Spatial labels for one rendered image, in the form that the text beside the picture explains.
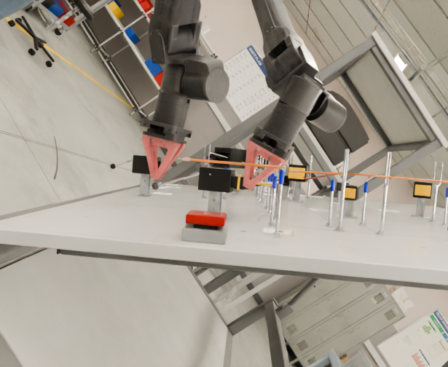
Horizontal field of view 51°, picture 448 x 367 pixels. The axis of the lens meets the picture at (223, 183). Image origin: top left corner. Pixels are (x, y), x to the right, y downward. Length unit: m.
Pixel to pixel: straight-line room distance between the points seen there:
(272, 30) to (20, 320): 0.64
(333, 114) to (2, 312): 0.60
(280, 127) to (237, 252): 0.29
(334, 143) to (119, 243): 1.41
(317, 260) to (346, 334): 7.48
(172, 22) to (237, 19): 8.25
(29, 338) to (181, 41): 0.51
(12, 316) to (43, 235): 0.17
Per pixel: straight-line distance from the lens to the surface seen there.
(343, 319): 7.99
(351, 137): 1.91
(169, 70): 0.84
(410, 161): 1.88
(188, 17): 0.81
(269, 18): 0.94
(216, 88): 0.78
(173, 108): 0.82
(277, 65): 0.85
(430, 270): 0.60
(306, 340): 8.02
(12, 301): 0.76
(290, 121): 0.79
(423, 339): 8.81
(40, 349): 0.76
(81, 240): 0.59
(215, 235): 0.59
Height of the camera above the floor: 1.19
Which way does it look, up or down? 4 degrees down
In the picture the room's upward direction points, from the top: 57 degrees clockwise
